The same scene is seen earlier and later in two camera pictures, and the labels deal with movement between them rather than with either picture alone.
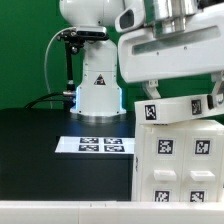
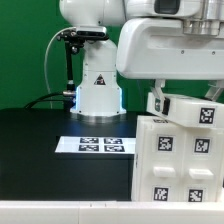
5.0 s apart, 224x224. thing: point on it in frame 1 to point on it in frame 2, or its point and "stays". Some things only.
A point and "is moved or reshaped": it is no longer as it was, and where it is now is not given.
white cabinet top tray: (177, 109) is moved or reshaped
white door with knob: (202, 166) stays
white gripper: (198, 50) stays
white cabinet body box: (178, 162) stays
